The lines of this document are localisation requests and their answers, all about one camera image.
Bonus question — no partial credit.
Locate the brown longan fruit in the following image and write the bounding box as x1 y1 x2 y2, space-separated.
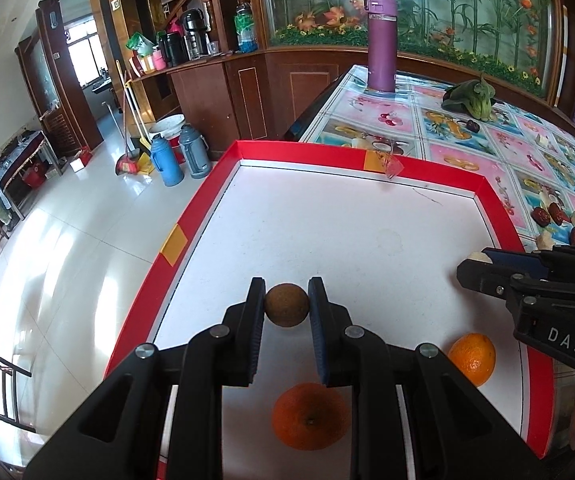
265 283 310 328

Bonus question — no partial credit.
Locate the white yam piece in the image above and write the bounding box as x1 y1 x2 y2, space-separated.
535 230 555 250

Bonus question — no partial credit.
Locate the floral plastic tablecloth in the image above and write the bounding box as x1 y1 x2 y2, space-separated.
292 65 575 250

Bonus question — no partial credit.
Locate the red white tray box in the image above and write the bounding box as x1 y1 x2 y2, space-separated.
110 141 554 456

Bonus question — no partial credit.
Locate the dark plum on table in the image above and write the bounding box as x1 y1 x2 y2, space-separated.
465 120 481 132

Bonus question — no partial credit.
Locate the green leafy vegetable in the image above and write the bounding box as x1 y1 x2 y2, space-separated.
441 74 496 122

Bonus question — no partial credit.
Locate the blue thermos flask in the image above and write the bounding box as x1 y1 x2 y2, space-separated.
151 134 184 186

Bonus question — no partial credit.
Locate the grey-blue thermos flask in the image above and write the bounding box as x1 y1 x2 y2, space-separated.
179 124 212 179

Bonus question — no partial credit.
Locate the red broom and dustpan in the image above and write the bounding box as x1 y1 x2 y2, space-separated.
115 60 154 177

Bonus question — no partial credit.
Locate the white plastic basin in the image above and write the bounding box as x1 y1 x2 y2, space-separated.
148 114 186 146

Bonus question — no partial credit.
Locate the purple thermos bottle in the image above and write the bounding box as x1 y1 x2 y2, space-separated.
365 0 398 93

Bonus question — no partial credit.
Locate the black coffee maker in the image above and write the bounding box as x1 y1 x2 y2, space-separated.
180 9 208 60

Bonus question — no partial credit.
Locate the large orange near camera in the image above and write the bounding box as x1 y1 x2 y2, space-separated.
271 382 351 451

